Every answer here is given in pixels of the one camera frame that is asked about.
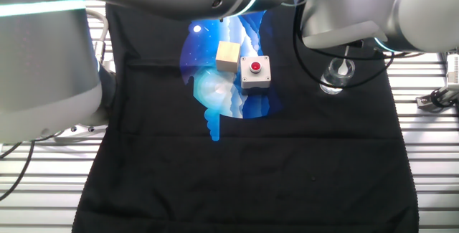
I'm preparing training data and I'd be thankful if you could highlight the wooden cube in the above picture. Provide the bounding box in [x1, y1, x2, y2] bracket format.
[214, 41, 242, 73]

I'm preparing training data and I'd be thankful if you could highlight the thick grey base cable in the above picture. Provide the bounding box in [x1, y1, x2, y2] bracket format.
[85, 8, 110, 65]

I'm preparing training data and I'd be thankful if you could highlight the black looped camera cable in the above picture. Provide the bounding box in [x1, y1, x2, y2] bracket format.
[430, 88, 450, 109]

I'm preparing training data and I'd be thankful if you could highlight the aluminium camera bracket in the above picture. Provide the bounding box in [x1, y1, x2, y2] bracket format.
[415, 82, 459, 111]

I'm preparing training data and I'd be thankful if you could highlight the black cloth with blue print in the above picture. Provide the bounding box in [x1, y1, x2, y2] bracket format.
[71, 3, 420, 233]

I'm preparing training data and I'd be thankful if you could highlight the clear glass jar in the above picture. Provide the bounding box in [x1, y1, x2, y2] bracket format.
[318, 55, 356, 95]

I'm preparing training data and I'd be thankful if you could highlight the grey box with red button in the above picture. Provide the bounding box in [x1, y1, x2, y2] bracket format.
[239, 55, 273, 90]

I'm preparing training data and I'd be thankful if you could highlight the black base cable bundle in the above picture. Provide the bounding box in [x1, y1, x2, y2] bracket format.
[0, 132, 37, 202]

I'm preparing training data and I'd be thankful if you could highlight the small silver exterior camera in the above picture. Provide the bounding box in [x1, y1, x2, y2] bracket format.
[445, 52, 459, 85]

